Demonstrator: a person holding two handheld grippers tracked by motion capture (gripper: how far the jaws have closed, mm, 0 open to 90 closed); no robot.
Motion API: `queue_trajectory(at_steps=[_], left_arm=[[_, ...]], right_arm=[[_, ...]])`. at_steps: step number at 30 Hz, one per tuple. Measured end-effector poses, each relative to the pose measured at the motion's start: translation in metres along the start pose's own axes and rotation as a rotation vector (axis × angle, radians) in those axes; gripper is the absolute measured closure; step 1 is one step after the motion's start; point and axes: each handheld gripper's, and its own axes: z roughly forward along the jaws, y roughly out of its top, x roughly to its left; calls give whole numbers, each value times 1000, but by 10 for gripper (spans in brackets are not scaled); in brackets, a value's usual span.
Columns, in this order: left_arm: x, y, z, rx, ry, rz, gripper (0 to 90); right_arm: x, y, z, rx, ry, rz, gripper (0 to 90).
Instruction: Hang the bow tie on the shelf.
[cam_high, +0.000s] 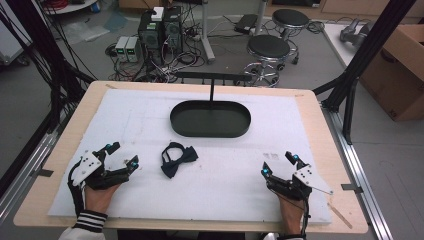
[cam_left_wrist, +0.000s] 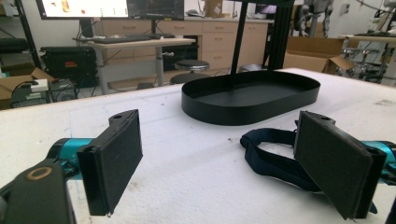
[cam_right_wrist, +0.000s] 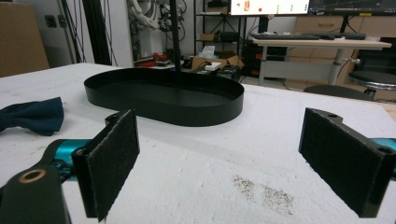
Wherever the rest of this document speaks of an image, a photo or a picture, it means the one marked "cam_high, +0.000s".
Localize white box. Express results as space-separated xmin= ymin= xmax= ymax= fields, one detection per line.
xmin=151 ymin=6 xmax=165 ymax=22

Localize brown cardboard box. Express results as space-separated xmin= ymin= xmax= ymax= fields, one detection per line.
xmin=358 ymin=23 xmax=424 ymax=122

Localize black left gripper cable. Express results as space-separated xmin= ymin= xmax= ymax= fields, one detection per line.
xmin=67 ymin=159 xmax=87 ymax=218

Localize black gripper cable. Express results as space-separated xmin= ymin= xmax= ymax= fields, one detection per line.
xmin=67 ymin=159 xmax=87 ymax=218
xmin=275 ymin=189 xmax=312 ymax=238

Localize flat black device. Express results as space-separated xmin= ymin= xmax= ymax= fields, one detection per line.
xmin=233 ymin=13 xmax=260 ymax=35

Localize grey power supply unit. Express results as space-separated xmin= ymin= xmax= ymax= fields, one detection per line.
xmin=114 ymin=35 xmax=130 ymax=63
xmin=125 ymin=35 xmax=143 ymax=64

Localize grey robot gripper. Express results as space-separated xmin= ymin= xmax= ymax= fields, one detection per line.
xmin=338 ymin=17 xmax=376 ymax=48

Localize computer tower with cables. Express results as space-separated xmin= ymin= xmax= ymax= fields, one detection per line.
xmin=105 ymin=19 xmax=209 ymax=84

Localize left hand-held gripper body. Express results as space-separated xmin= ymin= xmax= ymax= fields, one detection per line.
xmin=68 ymin=149 xmax=132 ymax=192

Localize thin wooden stick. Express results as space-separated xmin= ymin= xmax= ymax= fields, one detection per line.
xmin=326 ymin=201 xmax=354 ymax=230

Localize white foam mat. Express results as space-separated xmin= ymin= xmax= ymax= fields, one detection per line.
xmin=47 ymin=88 xmax=334 ymax=225

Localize black computer tower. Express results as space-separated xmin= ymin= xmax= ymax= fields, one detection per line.
xmin=162 ymin=5 xmax=184 ymax=55
xmin=137 ymin=11 xmax=165 ymax=65

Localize aluminium rail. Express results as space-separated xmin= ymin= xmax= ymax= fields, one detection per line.
xmin=0 ymin=109 xmax=74 ymax=222
xmin=321 ymin=101 xmax=395 ymax=240

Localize person's right hand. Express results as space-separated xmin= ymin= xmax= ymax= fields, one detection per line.
xmin=277 ymin=194 xmax=306 ymax=236

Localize dark bow tie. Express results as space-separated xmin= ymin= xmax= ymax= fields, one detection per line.
xmin=160 ymin=141 xmax=200 ymax=180

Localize clear plastic sheet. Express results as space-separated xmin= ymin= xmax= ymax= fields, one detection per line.
xmin=62 ymin=12 xmax=129 ymax=45

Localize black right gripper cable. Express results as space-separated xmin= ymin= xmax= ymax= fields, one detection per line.
xmin=275 ymin=189 xmax=312 ymax=238

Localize white desk leg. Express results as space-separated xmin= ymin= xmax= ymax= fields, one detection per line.
xmin=199 ymin=0 xmax=217 ymax=65

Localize dark tape piece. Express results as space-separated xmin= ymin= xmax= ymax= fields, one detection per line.
xmin=340 ymin=182 xmax=365 ymax=195
xmin=32 ymin=168 xmax=55 ymax=178

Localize black oval tray hanger stand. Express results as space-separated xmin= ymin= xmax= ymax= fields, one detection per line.
xmin=169 ymin=71 xmax=254 ymax=139

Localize person's left hand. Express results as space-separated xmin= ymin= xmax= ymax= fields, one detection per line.
xmin=83 ymin=182 xmax=122 ymax=215

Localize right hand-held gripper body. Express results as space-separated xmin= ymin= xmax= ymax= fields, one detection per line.
xmin=266 ymin=163 xmax=335 ymax=202

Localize black metal frame strut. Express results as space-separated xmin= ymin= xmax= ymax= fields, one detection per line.
xmin=312 ymin=0 xmax=418 ymax=145
xmin=0 ymin=0 xmax=98 ymax=198

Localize black round stool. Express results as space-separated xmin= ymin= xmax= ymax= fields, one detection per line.
xmin=271 ymin=8 xmax=312 ymax=65
xmin=242 ymin=34 xmax=292 ymax=89

